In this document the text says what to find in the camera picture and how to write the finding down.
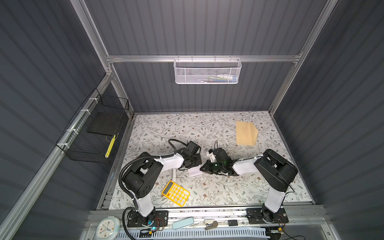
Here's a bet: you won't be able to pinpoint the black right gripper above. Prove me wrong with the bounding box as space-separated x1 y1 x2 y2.
199 160 225 175

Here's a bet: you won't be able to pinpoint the white paper letter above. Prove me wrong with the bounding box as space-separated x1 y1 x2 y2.
188 166 203 177

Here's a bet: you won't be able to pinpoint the manila paper envelope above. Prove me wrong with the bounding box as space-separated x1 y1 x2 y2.
236 121 259 146

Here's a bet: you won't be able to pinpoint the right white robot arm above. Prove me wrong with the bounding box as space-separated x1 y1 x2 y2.
200 148 298 215

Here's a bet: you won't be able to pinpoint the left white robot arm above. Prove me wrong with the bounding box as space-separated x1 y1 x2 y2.
118 139 202 218

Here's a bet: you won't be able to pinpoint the white glue stick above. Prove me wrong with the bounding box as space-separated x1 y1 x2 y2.
172 169 177 182

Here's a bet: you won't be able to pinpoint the yellow calculator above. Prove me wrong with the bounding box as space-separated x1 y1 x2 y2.
162 181 190 207

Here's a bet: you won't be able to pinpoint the small metal latch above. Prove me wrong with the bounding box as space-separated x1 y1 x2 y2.
204 220 219 231

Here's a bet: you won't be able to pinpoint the light blue eraser case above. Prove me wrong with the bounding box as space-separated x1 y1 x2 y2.
172 218 194 230

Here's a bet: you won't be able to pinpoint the small black square block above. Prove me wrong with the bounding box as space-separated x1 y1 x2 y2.
228 220 238 227

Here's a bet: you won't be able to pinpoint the pens in white basket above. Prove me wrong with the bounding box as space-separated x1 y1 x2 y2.
198 75 238 84

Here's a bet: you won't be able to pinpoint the white analog clock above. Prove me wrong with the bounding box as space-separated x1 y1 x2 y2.
94 217 121 240

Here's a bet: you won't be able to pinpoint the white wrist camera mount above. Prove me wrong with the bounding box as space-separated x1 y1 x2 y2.
207 150 217 163

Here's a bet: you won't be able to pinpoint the white slotted cable duct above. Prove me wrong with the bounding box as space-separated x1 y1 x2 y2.
129 227 271 240

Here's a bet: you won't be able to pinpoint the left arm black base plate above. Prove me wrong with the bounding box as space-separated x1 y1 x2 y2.
127 210 169 228

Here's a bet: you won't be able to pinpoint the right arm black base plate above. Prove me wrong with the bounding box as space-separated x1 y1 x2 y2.
246 207 289 224

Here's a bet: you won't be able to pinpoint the white wire mesh basket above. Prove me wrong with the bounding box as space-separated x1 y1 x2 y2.
173 58 242 85

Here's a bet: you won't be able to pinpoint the black wire basket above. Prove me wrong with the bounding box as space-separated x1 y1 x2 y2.
56 90 130 164

